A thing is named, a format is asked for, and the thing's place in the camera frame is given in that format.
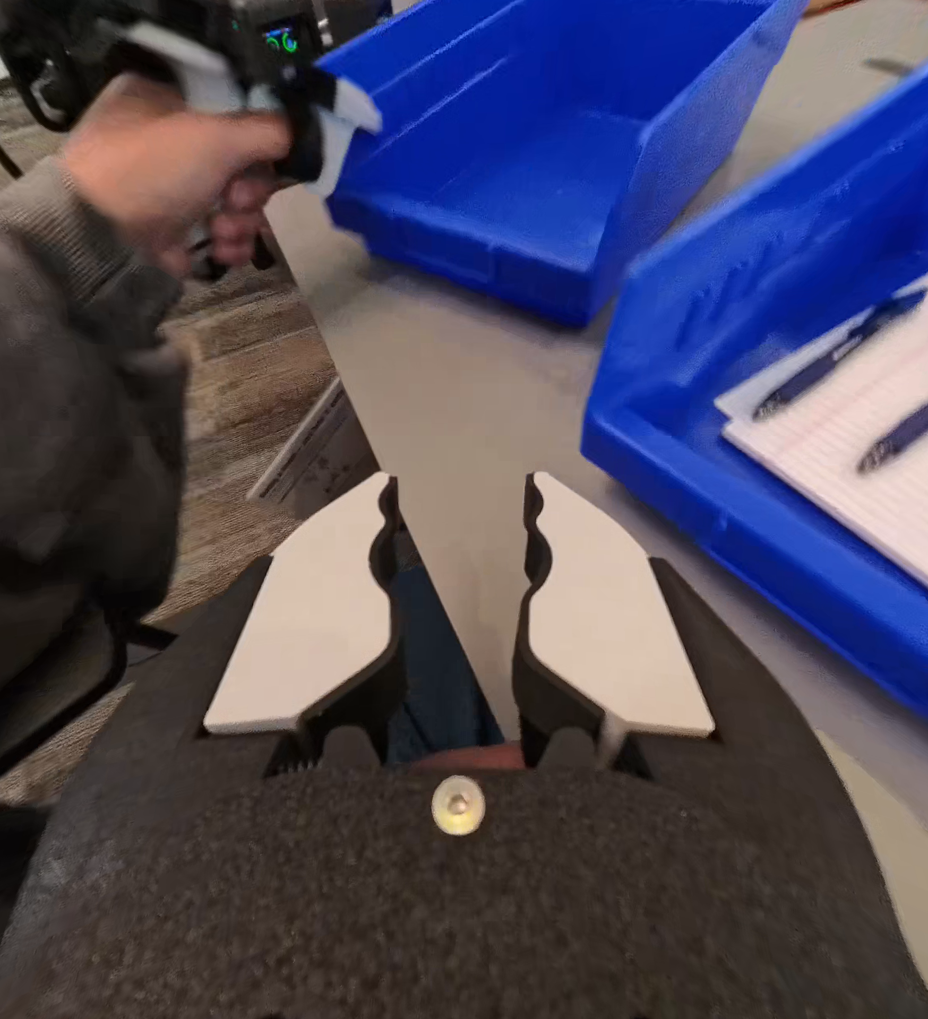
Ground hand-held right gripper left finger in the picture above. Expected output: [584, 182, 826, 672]
[203, 472, 405, 772]

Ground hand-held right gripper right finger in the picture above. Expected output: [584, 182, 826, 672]
[512, 471, 716, 772]

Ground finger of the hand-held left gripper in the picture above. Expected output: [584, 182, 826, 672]
[316, 67, 383, 132]
[305, 119, 357, 197]

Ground blue plastic bin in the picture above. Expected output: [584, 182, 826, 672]
[582, 40, 928, 749]
[316, 0, 811, 327]

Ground white lined notepad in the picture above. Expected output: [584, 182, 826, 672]
[720, 258, 928, 622]

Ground blue pen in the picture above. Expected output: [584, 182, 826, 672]
[753, 287, 928, 420]
[856, 374, 928, 472]

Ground person's left forearm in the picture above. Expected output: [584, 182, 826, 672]
[0, 155, 194, 718]

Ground person's left hand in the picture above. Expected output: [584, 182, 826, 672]
[66, 75, 294, 275]

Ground black battery charger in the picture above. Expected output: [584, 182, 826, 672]
[233, 4, 325, 81]

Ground printed floor sheet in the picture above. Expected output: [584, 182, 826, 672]
[249, 378, 379, 519]

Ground black office chair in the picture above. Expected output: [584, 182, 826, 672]
[0, 613, 180, 805]

